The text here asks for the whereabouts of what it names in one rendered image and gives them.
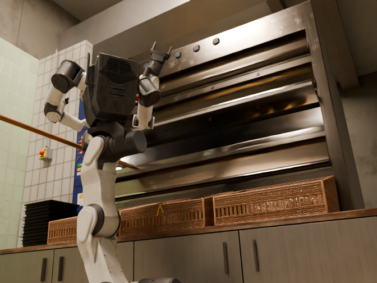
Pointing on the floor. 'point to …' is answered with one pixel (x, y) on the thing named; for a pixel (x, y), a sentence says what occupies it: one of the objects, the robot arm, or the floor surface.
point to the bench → (223, 253)
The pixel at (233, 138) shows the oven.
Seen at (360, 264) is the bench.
